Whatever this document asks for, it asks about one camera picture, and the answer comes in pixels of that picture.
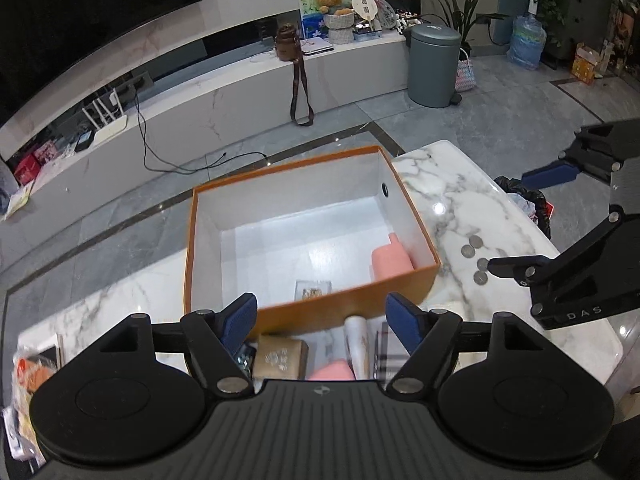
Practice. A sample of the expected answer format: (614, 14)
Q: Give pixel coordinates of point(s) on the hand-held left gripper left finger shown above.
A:
(240, 317)

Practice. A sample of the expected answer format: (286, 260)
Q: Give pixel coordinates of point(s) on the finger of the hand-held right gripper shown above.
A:
(520, 265)
(547, 172)

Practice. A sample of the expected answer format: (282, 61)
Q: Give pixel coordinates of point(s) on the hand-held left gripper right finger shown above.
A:
(405, 322)

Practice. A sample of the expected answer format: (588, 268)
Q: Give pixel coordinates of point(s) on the white printed tube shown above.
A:
(357, 345)

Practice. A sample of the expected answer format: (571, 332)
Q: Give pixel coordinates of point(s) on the orange cardboard box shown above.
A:
(325, 307)

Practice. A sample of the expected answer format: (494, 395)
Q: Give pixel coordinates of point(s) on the black trash bag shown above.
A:
(540, 205)

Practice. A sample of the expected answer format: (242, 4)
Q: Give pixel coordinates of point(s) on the silver coin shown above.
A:
(482, 263)
(480, 277)
(467, 250)
(475, 241)

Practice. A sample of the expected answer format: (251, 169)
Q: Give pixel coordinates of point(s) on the silver metal keys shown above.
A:
(245, 358)

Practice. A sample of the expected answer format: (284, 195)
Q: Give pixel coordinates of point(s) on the plaid pouch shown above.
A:
(387, 360)

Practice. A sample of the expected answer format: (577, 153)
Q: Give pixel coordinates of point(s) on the small brown gift box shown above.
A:
(280, 357)

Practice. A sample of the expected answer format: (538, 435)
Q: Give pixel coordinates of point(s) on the pink rectangular container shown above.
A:
(392, 262)

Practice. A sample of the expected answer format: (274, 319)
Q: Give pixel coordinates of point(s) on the small clear packet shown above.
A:
(313, 291)

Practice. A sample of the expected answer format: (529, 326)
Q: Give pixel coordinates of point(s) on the pink pump bottle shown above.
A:
(332, 371)

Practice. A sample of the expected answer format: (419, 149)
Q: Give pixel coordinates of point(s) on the orange carton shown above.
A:
(586, 65)

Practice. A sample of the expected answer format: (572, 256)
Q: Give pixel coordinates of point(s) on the woven pastel basket bag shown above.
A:
(466, 75)

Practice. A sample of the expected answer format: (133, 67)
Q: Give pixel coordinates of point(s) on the blue water jug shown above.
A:
(526, 42)

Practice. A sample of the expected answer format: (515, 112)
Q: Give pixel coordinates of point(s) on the grey pedal trash can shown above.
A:
(432, 65)

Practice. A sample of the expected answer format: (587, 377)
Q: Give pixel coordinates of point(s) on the grey drawer cabinet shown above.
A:
(587, 15)

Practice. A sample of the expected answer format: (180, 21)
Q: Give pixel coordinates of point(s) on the green potted plant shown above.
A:
(462, 7)

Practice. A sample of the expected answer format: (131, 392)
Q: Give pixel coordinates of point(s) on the dark framed board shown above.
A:
(50, 347)

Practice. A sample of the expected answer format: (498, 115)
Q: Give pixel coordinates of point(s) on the orange snack in clear tray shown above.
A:
(30, 372)

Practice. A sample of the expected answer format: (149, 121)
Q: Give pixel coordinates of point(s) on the white marble television cabinet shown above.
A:
(225, 95)

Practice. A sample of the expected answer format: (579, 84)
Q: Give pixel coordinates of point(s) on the decorative plate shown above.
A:
(386, 12)

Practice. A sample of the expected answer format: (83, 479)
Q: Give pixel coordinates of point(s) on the blue tin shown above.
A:
(366, 35)

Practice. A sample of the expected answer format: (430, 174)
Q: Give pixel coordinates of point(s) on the white router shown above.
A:
(107, 127)

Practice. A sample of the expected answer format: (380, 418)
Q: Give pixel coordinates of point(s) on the round paper fan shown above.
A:
(363, 5)

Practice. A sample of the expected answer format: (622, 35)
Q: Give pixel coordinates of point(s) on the clear plastic packaging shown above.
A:
(17, 435)

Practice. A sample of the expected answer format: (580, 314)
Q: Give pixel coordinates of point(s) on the pink gift box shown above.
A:
(45, 151)

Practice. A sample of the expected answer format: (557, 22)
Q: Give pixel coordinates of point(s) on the red gift box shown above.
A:
(27, 170)

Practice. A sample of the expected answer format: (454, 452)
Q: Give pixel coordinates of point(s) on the white notebook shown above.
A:
(317, 47)

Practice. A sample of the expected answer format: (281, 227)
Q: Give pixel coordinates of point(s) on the brown teddy bear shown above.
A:
(332, 1)

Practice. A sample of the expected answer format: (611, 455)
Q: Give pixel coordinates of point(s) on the blue tissue box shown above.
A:
(314, 26)

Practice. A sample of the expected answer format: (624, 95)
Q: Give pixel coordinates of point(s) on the large black television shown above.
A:
(75, 15)

